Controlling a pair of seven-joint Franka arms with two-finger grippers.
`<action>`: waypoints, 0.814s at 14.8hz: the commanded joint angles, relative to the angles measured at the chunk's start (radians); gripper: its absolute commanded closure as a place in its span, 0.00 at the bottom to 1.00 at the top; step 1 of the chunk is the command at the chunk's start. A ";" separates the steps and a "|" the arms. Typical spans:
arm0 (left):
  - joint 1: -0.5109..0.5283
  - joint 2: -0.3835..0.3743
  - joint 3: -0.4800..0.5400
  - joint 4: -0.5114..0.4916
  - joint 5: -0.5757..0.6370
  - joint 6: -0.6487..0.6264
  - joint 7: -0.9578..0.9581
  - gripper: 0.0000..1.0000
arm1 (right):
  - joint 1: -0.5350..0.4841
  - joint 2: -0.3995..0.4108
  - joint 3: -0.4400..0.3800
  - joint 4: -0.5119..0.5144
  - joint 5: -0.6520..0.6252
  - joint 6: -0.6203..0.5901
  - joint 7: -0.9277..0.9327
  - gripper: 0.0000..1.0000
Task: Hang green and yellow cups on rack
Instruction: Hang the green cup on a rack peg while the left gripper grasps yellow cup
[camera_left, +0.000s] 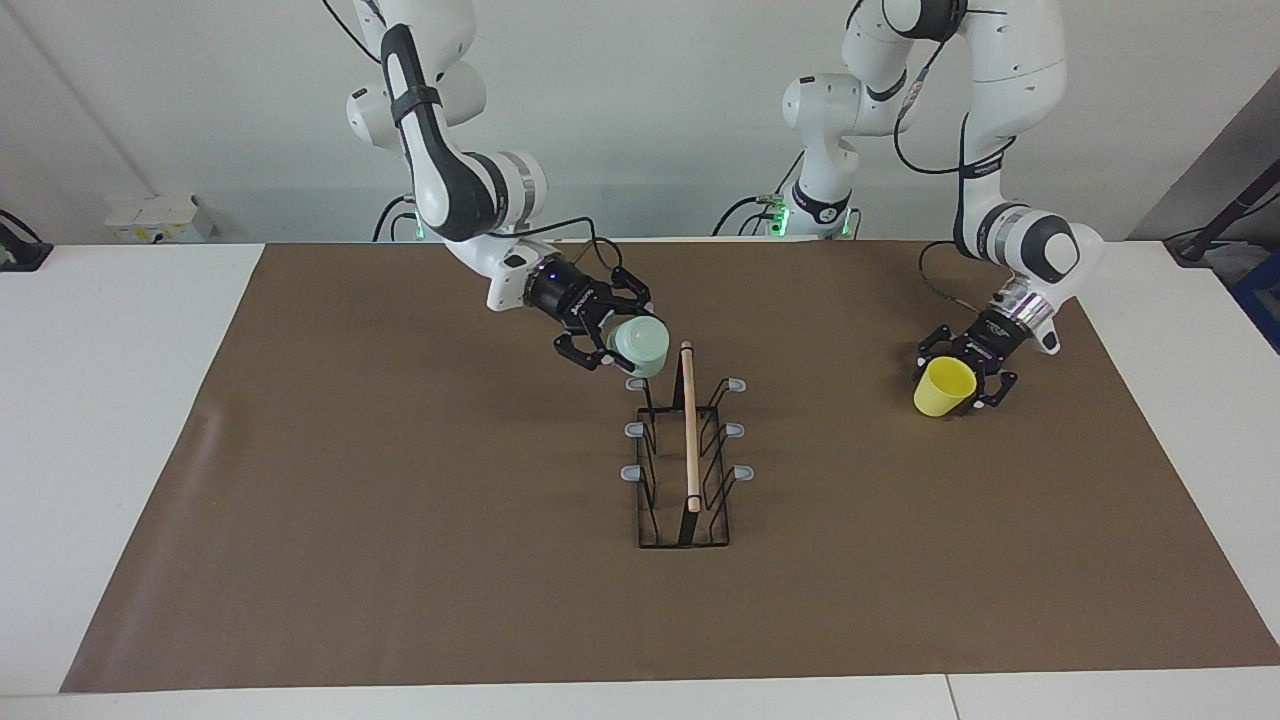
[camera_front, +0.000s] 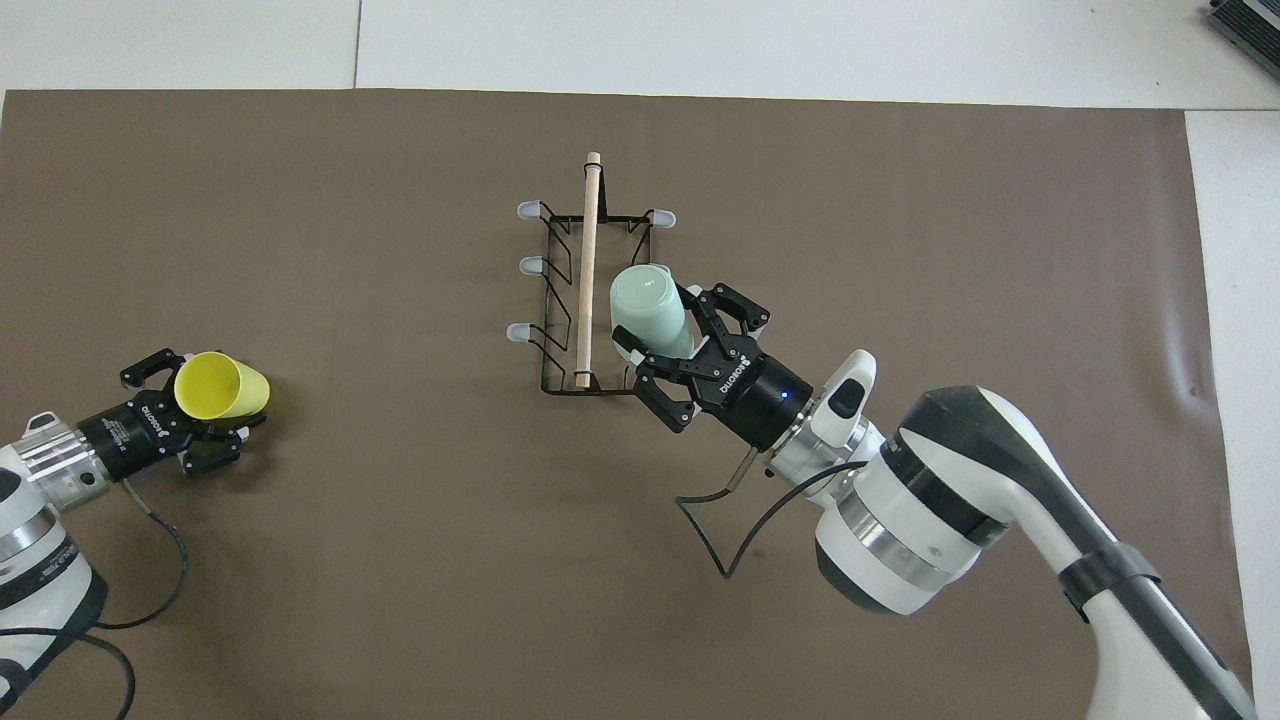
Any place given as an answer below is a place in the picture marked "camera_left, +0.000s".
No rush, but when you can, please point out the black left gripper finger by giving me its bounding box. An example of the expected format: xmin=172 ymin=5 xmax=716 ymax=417
xmin=964 ymin=360 xmax=1020 ymax=412
xmin=917 ymin=324 xmax=970 ymax=374

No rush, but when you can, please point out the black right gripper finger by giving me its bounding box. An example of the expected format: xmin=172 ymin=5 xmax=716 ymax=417
xmin=553 ymin=329 xmax=627 ymax=374
xmin=594 ymin=265 xmax=657 ymax=320

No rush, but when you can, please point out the yellow plastic cup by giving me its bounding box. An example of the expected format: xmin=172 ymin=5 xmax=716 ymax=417
xmin=912 ymin=356 xmax=979 ymax=420

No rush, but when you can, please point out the green plastic cup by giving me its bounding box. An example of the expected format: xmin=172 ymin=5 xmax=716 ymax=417
xmin=606 ymin=317 xmax=670 ymax=380

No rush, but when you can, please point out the brown table mat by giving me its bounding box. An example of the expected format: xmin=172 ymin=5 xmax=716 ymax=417
xmin=60 ymin=240 xmax=1280 ymax=694

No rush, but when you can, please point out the black stand pole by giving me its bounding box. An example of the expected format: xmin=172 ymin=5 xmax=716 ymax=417
xmin=1164 ymin=184 xmax=1280 ymax=264

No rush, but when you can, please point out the blue box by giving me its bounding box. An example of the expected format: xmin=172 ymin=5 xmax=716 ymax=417
xmin=1227 ymin=250 xmax=1280 ymax=353

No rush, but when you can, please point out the white power strip box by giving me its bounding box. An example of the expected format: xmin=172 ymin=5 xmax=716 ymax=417
xmin=104 ymin=194 xmax=214 ymax=245

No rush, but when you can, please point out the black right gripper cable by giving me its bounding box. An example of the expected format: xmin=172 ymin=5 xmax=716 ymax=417
xmin=520 ymin=217 xmax=602 ymax=283

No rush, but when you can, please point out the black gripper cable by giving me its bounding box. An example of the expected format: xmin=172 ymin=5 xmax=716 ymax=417
xmin=892 ymin=0 xmax=1017 ymax=306
xmin=520 ymin=217 xmax=602 ymax=283

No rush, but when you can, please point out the black wire cup rack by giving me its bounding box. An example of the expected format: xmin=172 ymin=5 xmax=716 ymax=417
xmin=620 ymin=341 xmax=757 ymax=550

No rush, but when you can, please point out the black left arm base cable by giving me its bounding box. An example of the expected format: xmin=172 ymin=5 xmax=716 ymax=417
xmin=711 ymin=187 xmax=793 ymax=239

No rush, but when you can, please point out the black arm base cable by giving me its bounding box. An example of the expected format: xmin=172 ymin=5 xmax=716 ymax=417
xmin=711 ymin=187 xmax=793 ymax=239
xmin=371 ymin=194 xmax=417 ymax=244

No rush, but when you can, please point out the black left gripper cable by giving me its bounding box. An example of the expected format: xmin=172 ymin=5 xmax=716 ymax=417
xmin=892 ymin=0 xmax=1017 ymax=306

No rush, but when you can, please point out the black right arm base cable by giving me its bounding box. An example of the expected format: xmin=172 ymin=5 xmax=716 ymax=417
xmin=371 ymin=194 xmax=417 ymax=244

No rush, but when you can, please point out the black clamp mount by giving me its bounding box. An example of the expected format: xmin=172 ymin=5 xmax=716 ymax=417
xmin=0 ymin=209 xmax=54 ymax=274

